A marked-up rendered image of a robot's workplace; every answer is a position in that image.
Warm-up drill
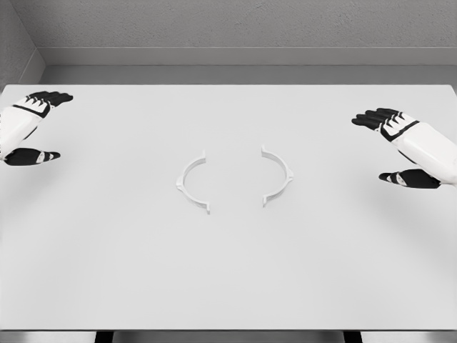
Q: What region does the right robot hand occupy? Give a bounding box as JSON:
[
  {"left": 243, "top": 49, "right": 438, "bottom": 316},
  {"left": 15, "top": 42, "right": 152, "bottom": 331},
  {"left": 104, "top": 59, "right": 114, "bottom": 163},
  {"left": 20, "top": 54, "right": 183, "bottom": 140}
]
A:
[{"left": 351, "top": 107, "right": 457, "bottom": 190}]

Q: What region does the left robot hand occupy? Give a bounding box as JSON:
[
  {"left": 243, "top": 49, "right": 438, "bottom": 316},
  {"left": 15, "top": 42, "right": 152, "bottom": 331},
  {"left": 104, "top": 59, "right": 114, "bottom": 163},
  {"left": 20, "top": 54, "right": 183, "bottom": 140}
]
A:
[{"left": 0, "top": 91, "right": 74, "bottom": 167}]

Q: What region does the white half pipe clamp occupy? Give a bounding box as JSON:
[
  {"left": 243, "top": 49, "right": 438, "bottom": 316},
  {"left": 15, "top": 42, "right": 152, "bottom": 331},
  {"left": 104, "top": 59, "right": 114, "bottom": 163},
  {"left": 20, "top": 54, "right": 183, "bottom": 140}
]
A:
[
  {"left": 175, "top": 149, "right": 211, "bottom": 216},
  {"left": 260, "top": 144, "right": 295, "bottom": 209}
]

